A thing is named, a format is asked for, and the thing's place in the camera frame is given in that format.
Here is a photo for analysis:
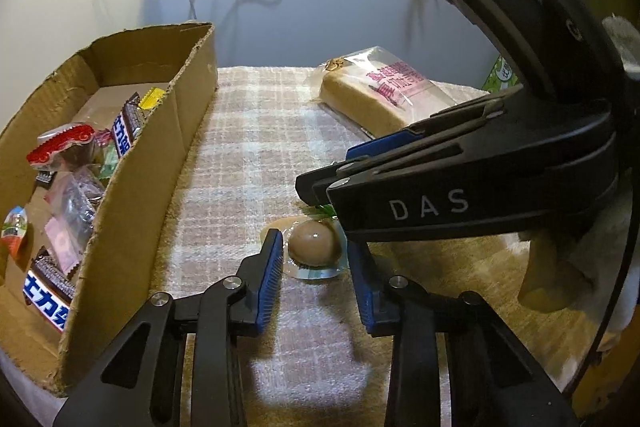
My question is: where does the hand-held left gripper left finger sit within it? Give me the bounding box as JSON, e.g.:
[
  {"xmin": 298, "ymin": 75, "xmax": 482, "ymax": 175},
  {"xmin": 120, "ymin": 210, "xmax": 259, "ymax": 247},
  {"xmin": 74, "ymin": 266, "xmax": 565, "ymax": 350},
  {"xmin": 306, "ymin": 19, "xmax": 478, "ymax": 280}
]
[{"xmin": 52, "ymin": 228, "xmax": 285, "ymax": 427}]

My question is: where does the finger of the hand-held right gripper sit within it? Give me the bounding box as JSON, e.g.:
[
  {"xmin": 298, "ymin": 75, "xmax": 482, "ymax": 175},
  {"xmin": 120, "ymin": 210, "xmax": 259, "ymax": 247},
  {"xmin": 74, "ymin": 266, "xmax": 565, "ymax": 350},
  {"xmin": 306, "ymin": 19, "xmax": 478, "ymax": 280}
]
[
  {"xmin": 345, "ymin": 99, "xmax": 507, "ymax": 168},
  {"xmin": 295, "ymin": 142, "xmax": 466, "ymax": 208}
]

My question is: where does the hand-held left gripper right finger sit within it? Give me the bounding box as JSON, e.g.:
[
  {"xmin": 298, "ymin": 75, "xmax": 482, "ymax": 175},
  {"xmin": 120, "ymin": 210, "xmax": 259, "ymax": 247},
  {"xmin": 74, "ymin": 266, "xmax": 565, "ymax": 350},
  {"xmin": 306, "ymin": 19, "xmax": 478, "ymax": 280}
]
[{"xmin": 347, "ymin": 239, "xmax": 583, "ymax": 427}]

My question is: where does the packed braised egg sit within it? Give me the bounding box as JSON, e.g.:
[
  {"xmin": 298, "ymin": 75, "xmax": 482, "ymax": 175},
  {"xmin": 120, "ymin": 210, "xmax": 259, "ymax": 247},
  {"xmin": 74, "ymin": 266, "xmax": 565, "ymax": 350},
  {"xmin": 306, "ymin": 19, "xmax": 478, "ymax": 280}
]
[{"xmin": 260, "ymin": 204, "xmax": 349, "ymax": 283}]

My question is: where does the brown cardboard box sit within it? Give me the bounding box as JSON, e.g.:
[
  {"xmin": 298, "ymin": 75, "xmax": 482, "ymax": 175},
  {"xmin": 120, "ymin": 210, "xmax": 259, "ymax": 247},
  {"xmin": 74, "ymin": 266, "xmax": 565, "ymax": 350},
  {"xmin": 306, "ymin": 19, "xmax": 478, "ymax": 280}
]
[{"xmin": 0, "ymin": 22, "xmax": 219, "ymax": 398}]

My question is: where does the yellow snack packet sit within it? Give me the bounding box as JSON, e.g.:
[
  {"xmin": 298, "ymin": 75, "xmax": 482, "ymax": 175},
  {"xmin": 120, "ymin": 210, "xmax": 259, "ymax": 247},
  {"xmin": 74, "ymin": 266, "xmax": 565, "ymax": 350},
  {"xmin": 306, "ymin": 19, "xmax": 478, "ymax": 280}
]
[{"xmin": 138, "ymin": 87, "xmax": 167, "ymax": 111}]

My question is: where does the green snack packet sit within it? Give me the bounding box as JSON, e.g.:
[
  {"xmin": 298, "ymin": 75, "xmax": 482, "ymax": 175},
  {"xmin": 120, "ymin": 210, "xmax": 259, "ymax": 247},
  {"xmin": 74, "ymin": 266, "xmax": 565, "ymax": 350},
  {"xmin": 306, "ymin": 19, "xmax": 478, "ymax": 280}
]
[{"xmin": 96, "ymin": 141, "xmax": 122, "ymax": 181}]

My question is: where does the blue white chocolate bar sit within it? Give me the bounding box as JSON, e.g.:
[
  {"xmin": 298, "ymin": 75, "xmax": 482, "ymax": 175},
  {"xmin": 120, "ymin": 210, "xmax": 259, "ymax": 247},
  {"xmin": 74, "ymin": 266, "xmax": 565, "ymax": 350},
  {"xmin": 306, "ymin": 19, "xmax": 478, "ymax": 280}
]
[
  {"xmin": 22, "ymin": 246, "xmax": 77, "ymax": 334},
  {"xmin": 111, "ymin": 93, "xmax": 147, "ymax": 158}
]

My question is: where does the red topped snack packet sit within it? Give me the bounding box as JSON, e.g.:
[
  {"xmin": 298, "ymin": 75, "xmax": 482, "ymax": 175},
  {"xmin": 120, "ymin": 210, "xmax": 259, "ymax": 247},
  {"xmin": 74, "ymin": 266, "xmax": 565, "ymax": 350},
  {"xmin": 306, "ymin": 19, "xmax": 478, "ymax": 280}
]
[{"xmin": 27, "ymin": 123, "xmax": 96, "ymax": 170}]

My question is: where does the person's right hand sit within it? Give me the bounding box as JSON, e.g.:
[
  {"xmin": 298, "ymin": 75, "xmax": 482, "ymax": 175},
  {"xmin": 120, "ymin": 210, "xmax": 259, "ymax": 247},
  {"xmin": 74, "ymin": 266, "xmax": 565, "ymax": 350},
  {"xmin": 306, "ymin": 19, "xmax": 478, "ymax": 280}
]
[{"xmin": 517, "ymin": 227, "xmax": 601, "ymax": 313}]

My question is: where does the bagged bread loaf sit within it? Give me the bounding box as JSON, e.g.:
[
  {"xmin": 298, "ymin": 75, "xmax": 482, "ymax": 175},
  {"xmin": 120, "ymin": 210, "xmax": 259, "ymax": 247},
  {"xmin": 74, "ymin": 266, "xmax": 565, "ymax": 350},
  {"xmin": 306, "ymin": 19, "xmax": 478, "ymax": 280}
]
[{"xmin": 318, "ymin": 48, "xmax": 459, "ymax": 140}]

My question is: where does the green printed box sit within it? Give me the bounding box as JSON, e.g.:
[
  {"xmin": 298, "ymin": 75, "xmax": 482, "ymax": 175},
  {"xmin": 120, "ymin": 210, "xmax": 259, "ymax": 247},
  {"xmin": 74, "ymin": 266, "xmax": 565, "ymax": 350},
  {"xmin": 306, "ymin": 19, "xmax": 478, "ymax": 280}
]
[{"xmin": 481, "ymin": 55, "xmax": 524, "ymax": 94}]

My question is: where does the plaid blanket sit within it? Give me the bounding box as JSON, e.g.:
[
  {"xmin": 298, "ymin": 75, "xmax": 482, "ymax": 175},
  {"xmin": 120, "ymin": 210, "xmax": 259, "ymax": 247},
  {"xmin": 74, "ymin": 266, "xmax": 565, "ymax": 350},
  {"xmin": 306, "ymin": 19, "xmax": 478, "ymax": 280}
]
[{"xmin": 150, "ymin": 66, "xmax": 621, "ymax": 427}]

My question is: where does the clear wrapped snack packet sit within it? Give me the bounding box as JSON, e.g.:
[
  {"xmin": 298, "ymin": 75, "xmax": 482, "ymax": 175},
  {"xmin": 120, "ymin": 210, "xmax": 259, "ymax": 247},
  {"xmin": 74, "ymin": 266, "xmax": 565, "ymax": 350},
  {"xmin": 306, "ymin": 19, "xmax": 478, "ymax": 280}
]
[{"xmin": 49, "ymin": 171, "xmax": 106, "ymax": 230}]

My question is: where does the pink snack packet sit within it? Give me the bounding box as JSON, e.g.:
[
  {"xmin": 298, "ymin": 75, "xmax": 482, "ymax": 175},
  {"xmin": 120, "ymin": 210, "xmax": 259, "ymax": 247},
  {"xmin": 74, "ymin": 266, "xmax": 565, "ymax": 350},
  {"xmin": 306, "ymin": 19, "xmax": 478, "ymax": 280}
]
[{"xmin": 44, "ymin": 216, "xmax": 89, "ymax": 279}]

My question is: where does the orange blue snack packet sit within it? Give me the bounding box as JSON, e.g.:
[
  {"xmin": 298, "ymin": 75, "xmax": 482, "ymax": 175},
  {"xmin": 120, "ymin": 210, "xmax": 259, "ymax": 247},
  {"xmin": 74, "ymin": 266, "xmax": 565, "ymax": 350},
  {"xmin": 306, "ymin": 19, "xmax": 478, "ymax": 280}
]
[{"xmin": 0, "ymin": 205, "xmax": 32, "ymax": 269}]

